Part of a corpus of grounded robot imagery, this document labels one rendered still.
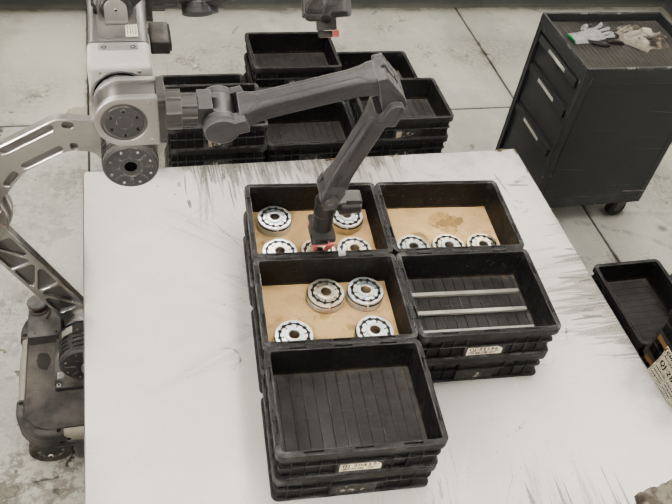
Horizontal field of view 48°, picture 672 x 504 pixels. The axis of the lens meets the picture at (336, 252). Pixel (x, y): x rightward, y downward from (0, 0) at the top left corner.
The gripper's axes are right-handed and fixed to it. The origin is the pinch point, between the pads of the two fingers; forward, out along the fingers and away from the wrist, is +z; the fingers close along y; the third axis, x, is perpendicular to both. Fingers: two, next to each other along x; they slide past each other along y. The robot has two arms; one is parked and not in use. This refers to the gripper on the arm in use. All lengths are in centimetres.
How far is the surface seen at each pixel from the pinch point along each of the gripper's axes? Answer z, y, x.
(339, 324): 4.0, -24.8, -2.0
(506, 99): 89, 194, -155
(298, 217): 4.2, 17.4, 2.9
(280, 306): 4.0, -17.2, 13.2
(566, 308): 17, -15, -79
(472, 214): 4, 15, -54
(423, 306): 4.3, -20.5, -27.2
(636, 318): 61, 10, -135
